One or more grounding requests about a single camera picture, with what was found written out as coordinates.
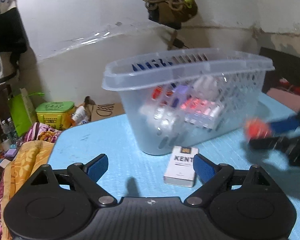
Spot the small red object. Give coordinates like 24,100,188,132
244,119,272,140

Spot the white Kent cigarette pack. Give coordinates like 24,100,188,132
164,146,199,187

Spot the pink tissue pack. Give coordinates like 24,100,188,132
180,98,224,129

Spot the white round object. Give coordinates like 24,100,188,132
193,76,219,100

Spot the purple box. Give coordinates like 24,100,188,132
171,85,192,108

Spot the red candy packet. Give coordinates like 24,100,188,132
151,86,173,100

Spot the yellow patterned blanket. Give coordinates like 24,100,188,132
1,140,56,240

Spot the white bottle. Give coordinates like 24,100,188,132
71,106,89,126

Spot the floral pink blanket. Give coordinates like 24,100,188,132
22,122,61,143

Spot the brown cardboard box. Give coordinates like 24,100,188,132
83,96,125,122

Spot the green yellow lidded tub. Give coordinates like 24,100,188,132
36,101,75,131

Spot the clear plastic basket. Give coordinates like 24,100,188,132
102,48,274,155

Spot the green paper bag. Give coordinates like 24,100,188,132
8,88,44,137

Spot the black power adapter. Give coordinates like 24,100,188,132
167,30,189,50

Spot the white black hanging jacket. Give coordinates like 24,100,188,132
0,0,28,84

